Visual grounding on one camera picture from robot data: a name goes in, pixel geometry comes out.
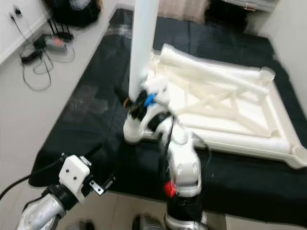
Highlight black wifi router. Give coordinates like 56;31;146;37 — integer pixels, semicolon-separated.
46;19;75;46

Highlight wall socket with plug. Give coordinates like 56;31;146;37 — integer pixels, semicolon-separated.
11;5;24;22

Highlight black round basin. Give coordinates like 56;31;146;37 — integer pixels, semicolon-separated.
204;0;250;24

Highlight clear tape patch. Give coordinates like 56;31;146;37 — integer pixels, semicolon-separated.
70;86;101;113

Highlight black power adapter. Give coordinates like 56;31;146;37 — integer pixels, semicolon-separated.
21;50;42;65

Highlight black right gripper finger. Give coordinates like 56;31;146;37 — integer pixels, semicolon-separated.
115;88;135;118

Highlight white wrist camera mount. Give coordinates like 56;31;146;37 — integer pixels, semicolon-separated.
144;77;173;113
59;155;92;198

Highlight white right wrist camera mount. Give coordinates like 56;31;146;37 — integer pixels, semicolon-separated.
144;77;173;113

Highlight black backpack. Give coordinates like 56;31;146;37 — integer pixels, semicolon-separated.
43;0;101;27

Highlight grey box red light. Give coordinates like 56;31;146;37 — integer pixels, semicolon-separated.
46;36;70;51

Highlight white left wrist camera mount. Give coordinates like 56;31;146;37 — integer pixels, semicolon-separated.
59;155;92;198

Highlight clear plastic storage box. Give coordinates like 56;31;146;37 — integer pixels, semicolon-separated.
235;0;281;12

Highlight white plastic table top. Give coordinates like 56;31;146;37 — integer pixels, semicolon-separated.
123;43;307;169

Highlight grey robot left leg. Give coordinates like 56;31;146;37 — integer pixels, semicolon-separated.
65;218;96;230

